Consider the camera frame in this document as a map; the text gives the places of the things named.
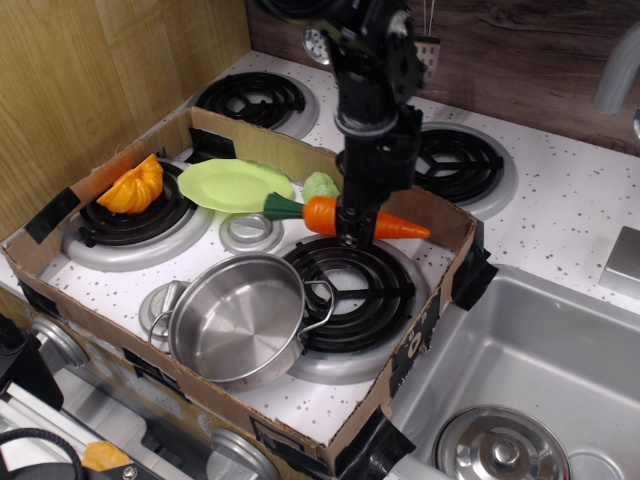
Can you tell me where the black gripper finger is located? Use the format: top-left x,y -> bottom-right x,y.
335,195 -> 378,249

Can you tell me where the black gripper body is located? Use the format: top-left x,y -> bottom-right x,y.
337,105 -> 422,220

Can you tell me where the orange toy carrot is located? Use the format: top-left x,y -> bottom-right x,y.
263,193 -> 431,239

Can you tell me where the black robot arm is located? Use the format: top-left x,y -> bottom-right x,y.
258,1 -> 426,248

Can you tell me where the light green plastic plate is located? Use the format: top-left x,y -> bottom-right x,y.
177,159 -> 296,213

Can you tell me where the light green toy lettuce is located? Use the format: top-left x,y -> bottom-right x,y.
301,172 -> 341,203

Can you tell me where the front right black burner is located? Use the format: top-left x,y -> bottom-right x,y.
278,236 -> 431,385

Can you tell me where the black burner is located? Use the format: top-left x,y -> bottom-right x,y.
278,236 -> 431,385
360,122 -> 520,221
62,159 -> 214,272
187,72 -> 320,139

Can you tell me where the back right black burner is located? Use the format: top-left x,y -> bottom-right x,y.
360,122 -> 520,221

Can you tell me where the silver centre stove knob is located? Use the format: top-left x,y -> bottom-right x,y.
219,213 -> 284,253

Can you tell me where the silver stove knob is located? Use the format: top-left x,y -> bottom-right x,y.
219,213 -> 284,253
138,280 -> 189,343

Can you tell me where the back left black burner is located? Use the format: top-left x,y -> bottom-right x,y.
187,72 -> 320,139

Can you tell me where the hanging silver slotted spatula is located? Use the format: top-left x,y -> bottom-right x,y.
416,0 -> 441,89

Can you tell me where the hanging silver strainer ladle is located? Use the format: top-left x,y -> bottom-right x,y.
302,28 -> 330,66

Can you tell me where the stainless steel pot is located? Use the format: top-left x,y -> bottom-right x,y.
152,252 -> 335,391

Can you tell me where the front left black burner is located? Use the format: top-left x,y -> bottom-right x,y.
62,159 -> 214,272

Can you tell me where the grey sink basin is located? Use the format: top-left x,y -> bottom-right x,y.
390,266 -> 639,479

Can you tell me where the silver front stove knob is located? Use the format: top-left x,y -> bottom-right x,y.
138,280 -> 189,343

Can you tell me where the orange toy pumpkin slice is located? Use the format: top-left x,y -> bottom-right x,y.
96,154 -> 164,214

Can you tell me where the steel pot lid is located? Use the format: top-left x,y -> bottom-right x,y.
433,405 -> 572,479

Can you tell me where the silver oven knob right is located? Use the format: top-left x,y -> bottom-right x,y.
206,428 -> 280,480

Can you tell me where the silver oven knob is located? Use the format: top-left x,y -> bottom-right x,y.
31,317 -> 89,373
206,428 -> 280,480

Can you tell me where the silver faucet base block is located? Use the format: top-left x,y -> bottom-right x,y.
599,226 -> 640,300

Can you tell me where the silver faucet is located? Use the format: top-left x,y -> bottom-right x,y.
591,22 -> 639,116

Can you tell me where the brown cardboard fence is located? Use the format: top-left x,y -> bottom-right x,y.
2,108 -> 495,479

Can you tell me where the silver oven knob left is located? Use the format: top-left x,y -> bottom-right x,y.
31,317 -> 89,373

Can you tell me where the small orange object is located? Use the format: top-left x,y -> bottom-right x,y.
81,440 -> 131,472

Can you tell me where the black device at left edge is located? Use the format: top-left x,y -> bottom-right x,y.
1,315 -> 64,411

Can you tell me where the black cable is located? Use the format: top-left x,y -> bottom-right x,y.
0,427 -> 85,480

